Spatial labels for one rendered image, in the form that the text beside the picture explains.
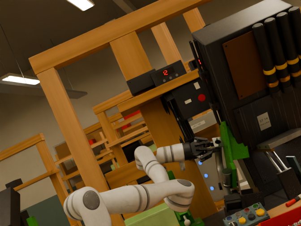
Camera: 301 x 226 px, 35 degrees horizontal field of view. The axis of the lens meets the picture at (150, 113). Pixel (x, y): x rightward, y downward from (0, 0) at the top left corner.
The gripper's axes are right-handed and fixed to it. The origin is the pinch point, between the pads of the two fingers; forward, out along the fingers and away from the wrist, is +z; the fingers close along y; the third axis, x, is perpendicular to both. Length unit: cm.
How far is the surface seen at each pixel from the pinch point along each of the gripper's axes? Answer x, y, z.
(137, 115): 446, 544, -37
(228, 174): -0.5, -16.7, 1.1
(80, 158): 15, 22, -61
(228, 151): -5.9, -9.7, 3.0
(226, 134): -10.7, -4.8, 3.3
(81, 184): 741, 660, -206
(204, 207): 38.4, -1.3, -6.3
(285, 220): -12, -49, 12
